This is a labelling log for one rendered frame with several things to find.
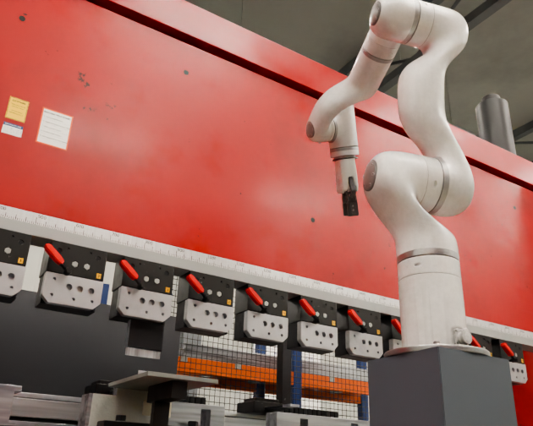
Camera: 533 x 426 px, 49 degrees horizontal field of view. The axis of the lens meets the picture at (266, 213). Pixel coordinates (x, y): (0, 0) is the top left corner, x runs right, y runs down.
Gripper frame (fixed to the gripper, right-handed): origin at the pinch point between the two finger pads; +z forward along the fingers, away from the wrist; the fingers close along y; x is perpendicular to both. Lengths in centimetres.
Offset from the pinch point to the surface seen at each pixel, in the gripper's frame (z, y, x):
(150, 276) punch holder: 12, 6, -60
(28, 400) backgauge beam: 42, 7, -97
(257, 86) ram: -47, -41, -21
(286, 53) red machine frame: -60, -52, -7
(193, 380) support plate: 34, 36, -49
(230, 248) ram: 8.0, -10.8, -36.7
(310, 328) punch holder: 37.0, -14.9, -13.8
